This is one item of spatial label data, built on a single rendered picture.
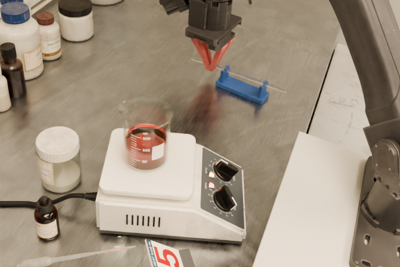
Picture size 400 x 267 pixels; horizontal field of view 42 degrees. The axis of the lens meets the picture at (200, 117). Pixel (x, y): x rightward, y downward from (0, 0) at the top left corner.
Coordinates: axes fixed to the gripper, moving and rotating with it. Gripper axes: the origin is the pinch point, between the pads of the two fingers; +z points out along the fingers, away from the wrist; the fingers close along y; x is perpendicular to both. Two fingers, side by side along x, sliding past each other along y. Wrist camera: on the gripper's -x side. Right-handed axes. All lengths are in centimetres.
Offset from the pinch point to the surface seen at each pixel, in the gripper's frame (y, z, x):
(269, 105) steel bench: 0.8, 3.2, 13.2
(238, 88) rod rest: 1.0, 2.0, 6.8
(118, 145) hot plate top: 33.2, -6.1, 3.7
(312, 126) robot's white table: 1.8, 3.5, 22.1
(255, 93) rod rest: 0.5, 2.1, 10.0
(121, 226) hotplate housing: 40.0, 0.4, 9.0
